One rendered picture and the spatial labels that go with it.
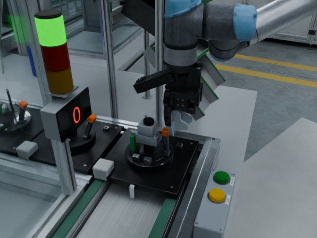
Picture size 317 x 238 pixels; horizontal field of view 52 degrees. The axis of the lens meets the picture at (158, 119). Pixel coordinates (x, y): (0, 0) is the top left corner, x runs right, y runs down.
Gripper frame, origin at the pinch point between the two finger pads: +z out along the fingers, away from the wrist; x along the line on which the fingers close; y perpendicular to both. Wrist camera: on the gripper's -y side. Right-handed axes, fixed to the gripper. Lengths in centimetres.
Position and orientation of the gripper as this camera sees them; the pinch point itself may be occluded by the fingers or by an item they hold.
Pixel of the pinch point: (170, 131)
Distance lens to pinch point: 87.7
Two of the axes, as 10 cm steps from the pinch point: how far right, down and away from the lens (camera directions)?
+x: 3.3, -5.1, 8.0
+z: 0.1, 8.5, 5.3
